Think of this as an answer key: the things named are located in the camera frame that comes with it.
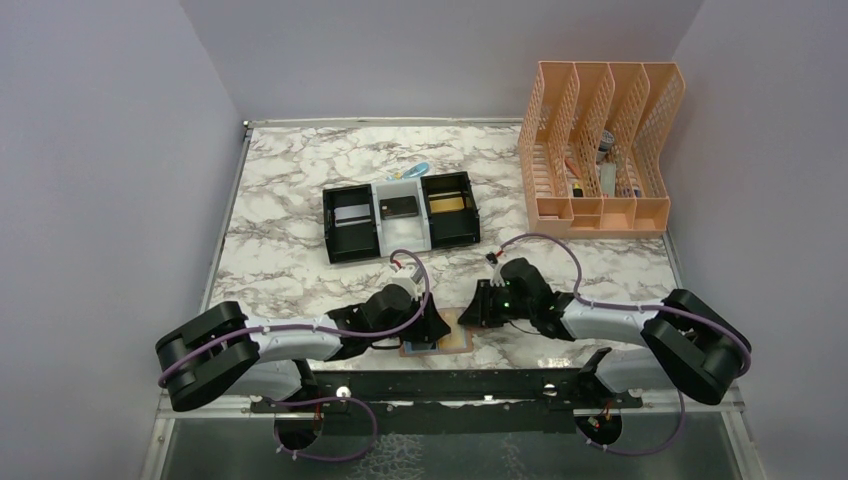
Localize blue packaged tool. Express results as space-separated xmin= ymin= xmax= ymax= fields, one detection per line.
xmin=386 ymin=162 xmax=430 ymax=181

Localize black credit card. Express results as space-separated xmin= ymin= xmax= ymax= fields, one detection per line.
xmin=379 ymin=196 xmax=419 ymax=219

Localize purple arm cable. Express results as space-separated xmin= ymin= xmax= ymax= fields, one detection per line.
xmin=496 ymin=232 xmax=754 ymax=457
xmin=157 ymin=248 xmax=433 ymax=389

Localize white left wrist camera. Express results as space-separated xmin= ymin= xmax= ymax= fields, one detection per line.
xmin=389 ymin=260 xmax=424 ymax=298

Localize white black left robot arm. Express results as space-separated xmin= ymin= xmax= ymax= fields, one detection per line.
xmin=155 ymin=285 xmax=451 ymax=412

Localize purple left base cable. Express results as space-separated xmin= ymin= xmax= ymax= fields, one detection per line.
xmin=272 ymin=389 xmax=384 ymax=464

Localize brown leather card holder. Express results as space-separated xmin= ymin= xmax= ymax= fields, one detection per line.
xmin=399 ymin=308 xmax=474 ymax=358

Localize black left tray bin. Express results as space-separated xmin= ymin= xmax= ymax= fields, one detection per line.
xmin=322 ymin=184 xmax=381 ymax=264

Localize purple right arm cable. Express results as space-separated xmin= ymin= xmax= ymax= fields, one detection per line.
xmin=496 ymin=232 xmax=754 ymax=457

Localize peach plastic file organizer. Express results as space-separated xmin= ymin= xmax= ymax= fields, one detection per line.
xmin=518 ymin=61 xmax=686 ymax=239

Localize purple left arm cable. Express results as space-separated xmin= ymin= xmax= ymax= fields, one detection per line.
xmin=157 ymin=248 xmax=433 ymax=389

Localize grey staples box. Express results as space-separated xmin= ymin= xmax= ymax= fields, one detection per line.
xmin=599 ymin=162 xmax=617 ymax=198

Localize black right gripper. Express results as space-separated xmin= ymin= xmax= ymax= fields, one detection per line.
xmin=459 ymin=278 xmax=534 ymax=328

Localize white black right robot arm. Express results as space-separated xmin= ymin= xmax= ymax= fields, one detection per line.
xmin=459 ymin=258 xmax=752 ymax=407

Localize gold credit card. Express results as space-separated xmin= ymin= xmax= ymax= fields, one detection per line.
xmin=428 ymin=192 xmax=466 ymax=214

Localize white middle tray bin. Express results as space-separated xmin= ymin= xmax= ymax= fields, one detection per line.
xmin=370 ymin=178 xmax=432 ymax=257

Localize silver credit card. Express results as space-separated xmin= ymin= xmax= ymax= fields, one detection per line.
xmin=334 ymin=204 xmax=371 ymax=225

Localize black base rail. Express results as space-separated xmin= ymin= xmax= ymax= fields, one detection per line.
xmin=251 ymin=347 xmax=644 ymax=420

